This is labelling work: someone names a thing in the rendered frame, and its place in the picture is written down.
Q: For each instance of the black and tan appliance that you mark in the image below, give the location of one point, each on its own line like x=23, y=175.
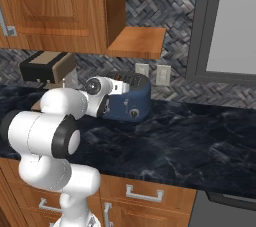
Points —
x=40, y=64

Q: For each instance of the bread slice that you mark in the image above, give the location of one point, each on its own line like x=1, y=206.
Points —
x=118, y=76

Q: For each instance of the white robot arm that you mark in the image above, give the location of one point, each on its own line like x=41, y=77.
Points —
x=40, y=131

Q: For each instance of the wooden open shelf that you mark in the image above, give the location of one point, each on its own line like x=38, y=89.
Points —
x=140, y=42

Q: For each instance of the wooden wall cupboard door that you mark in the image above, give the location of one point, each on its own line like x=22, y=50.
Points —
x=56, y=7

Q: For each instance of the white wall outlet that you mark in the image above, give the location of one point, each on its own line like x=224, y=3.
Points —
x=142, y=69
x=163, y=74

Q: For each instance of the grey dishwasher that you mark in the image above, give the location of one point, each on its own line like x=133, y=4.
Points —
x=220, y=214

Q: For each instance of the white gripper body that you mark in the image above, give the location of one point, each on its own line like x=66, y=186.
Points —
x=124, y=87

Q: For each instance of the blue toaster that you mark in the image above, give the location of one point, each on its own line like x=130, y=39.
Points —
x=136, y=99

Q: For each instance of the wooden base cupboard door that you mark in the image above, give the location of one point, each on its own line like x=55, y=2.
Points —
x=146, y=217

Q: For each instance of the wooden drawer front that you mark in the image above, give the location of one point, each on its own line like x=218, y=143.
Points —
x=180, y=199
x=30, y=194

